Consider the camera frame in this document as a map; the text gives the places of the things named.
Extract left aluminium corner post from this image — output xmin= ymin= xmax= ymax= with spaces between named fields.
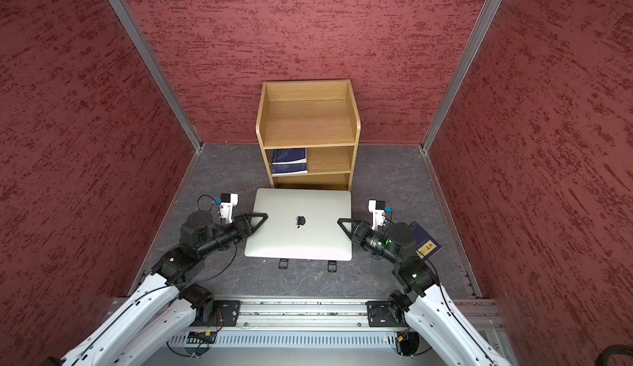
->
xmin=107 ymin=0 xmax=204 ymax=153

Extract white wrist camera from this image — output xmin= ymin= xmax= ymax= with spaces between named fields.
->
xmin=368 ymin=199 xmax=387 ymax=231
xmin=216 ymin=193 xmax=239 ymax=224

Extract blue books on shelf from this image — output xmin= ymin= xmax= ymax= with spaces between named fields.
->
xmin=271 ymin=148 xmax=308 ymax=176

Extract right aluminium corner post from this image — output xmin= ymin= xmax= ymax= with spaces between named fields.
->
xmin=421 ymin=0 xmax=503 ymax=155

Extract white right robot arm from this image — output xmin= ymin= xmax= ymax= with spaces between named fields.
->
xmin=337 ymin=219 xmax=510 ymax=365

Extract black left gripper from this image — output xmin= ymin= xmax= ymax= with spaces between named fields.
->
xmin=198 ymin=213 xmax=269 ymax=257

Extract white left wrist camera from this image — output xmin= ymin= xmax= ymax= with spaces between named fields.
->
xmin=216 ymin=193 xmax=239 ymax=224

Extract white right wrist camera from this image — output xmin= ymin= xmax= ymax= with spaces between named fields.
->
xmin=368 ymin=199 xmax=387 ymax=231

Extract blue notebook on floor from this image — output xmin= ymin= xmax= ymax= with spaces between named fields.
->
xmin=409 ymin=222 xmax=442 ymax=259

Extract wooden bookshelf cabinet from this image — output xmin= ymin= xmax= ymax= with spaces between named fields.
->
xmin=256 ymin=79 xmax=361 ymax=191

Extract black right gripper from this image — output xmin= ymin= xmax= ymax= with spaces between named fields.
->
xmin=336 ymin=219 xmax=401 ymax=266

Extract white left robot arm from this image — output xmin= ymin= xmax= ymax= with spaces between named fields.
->
xmin=45 ymin=210 xmax=268 ymax=365

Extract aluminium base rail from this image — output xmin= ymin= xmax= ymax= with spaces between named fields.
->
xmin=159 ymin=297 xmax=519 ymax=365

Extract aluminium corner post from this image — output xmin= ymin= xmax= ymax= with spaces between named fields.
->
xmin=421 ymin=0 xmax=503 ymax=155
xmin=107 ymin=0 xmax=204 ymax=153

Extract silver laptop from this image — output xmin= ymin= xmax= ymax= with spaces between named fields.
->
xmin=245 ymin=189 xmax=352 ymax=261

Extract black laptop stand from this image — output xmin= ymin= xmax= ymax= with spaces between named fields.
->
xmin=278 ymin=258 xmax=338 ymax=274

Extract white perforated cable tray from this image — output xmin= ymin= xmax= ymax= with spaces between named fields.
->
xmin=167 ymin=331 xmax=398 ymax=351

